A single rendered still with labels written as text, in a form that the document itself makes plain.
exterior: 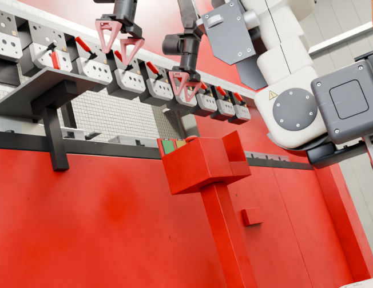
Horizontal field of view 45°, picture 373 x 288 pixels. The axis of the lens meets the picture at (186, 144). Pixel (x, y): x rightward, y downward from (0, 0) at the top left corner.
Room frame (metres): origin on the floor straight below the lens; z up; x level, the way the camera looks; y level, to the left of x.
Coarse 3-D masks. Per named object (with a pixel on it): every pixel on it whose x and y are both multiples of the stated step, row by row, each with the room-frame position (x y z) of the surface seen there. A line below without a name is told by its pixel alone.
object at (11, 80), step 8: (0, 64) 1.21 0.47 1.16; (8, 64) 1.24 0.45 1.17; (0, 72) 1.21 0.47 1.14; (8, 72) 1.23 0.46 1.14; (16, 72) 1.26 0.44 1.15; (0, 80) 1.21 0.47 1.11; (8, 80) 1.23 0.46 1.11; (16, 80) 1.25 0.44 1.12; (0, 88) 1.21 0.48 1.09; (8, 88) 1.24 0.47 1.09
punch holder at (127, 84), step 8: (112, 56) 1.64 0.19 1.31; (128, 56) 1.72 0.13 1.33; (112, 64) 1.65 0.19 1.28; (120, 64) 1.66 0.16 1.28; (136, 64) 1.75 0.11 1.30; (112, 72) 1.66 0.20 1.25; (120, 72) 1.64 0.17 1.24; (128, 72) 1.69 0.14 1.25; (136, 72) 1.74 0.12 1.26; (112, 80) 1.66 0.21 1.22; (120, 80) 1.64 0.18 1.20; (128, 80) 1.67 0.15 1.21; (136, 80) 1.72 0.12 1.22; (112, 88) 1.67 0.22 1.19; (120, 88) 1.66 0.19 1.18; (128, 88) 1.67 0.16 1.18; (136, 88) 1.71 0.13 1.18; (144, 88) 1.76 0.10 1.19; (120, 96) 1.73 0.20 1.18; (128, 96) 1.75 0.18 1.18; (136, 96) 1.77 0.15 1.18
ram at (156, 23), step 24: (24, 0) 1.30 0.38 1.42; (48, 0) 1.39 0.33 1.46; (72, 0) 1.50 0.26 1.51; (144, 0) 1.94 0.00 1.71; (168, 0) 2.14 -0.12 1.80; (48, 24) 1.37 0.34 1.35; (144, 24) 1.88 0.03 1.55; (168, 24) 2.07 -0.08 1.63; (120, 48) 1.69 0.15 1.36; (144, 48) 1.84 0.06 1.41; (216, 72) 2.40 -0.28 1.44
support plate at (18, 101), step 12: (48, 72) 1.02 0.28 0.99; (60, 72) 1.04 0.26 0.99; (24, 84) 1.05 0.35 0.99; (36, 84) 1.06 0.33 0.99; (48, 84) 1.08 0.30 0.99; (84, 84) 1.14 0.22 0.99; (96, 84) 1.16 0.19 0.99; (12, 96) 1.09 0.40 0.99; (24, 96) 1.11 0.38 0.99; (36, 96) 1.13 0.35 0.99; (0, 108) 1.14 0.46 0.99; (12, 108) 1.16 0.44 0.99; (24, 108) 1.18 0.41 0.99
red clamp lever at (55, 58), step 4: (52, 44) 1.31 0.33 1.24; (56, 44) 1.32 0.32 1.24; (48, 48) 1.33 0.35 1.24; (52, 48) 1.32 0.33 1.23; (52, 52) 1.32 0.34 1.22; (56, 52) 1.32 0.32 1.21; (52, 56) 1.32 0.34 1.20; (56, 56) 1.32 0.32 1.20; (52, 60) 1.32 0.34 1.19; (56, 60) 1.32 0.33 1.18; (56, 64) 1.31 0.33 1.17; (60, 64) 1.32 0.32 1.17; (56, 68) 1.32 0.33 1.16; (60, 68) 1.33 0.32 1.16
